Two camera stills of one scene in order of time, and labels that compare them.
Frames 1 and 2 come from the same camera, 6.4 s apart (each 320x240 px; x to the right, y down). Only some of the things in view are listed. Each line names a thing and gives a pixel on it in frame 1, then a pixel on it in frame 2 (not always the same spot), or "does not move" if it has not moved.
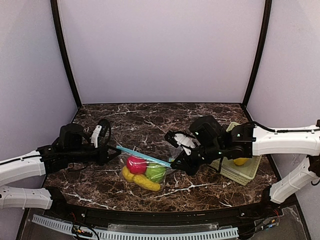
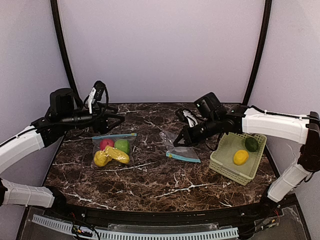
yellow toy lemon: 241,161 does not move
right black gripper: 189,163 → 188,133
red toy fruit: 137,165 → 106,142
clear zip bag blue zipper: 142,171 → 113,149
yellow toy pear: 143,181 → 117,154
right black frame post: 261,53 does not move
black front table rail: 97,216 does not move
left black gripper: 102,154 → 102,121
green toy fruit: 156,172 → 123,144
